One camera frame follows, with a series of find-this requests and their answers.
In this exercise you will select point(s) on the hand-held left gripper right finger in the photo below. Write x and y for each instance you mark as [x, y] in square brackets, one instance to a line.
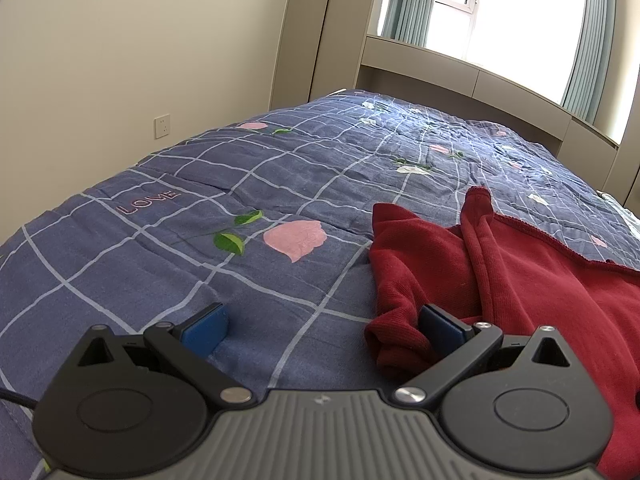
[442, 330]

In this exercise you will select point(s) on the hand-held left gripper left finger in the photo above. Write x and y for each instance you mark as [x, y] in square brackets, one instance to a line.
[202, 331]

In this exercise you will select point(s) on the dark red sweater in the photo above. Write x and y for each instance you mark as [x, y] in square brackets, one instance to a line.
[525, 285]

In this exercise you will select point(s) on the blue checked floral quilt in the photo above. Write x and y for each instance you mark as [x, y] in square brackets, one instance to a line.
[200, 185]

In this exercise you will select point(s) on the light blue crumpled cloth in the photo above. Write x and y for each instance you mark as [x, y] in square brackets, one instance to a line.
[625, 207]

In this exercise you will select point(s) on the beige headboard cabinet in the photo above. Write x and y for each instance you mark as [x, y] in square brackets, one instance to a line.
[450, 72]

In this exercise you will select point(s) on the light blue curtain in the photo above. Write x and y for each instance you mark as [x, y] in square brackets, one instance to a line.
[590, 45]
[410, 0]

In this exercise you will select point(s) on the window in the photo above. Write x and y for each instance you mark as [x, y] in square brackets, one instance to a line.
[520, 10]

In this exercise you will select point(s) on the white wall socket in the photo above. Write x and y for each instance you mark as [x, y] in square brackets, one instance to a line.
[162, 126]

